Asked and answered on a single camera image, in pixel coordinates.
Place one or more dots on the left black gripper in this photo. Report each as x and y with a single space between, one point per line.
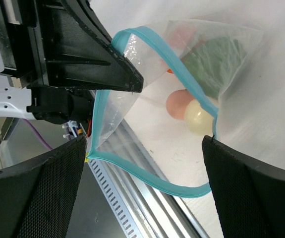
54 52

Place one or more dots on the slotted grey cable duct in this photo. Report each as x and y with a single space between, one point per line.
114 199

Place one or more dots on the peach toy egg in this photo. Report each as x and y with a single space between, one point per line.
177 102

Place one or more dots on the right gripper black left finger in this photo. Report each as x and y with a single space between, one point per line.
37 196

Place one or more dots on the white toy onion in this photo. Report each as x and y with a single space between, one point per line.
197 120

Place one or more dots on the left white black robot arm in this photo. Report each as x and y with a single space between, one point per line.
54 54

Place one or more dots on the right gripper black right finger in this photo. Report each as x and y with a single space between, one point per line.
249 194

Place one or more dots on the green toy bell pepper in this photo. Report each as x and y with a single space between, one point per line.
214 63

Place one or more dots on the clear zip bag blue zipper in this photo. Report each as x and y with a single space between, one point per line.
156 135

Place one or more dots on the orange toy pumpkin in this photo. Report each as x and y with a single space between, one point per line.
183 39

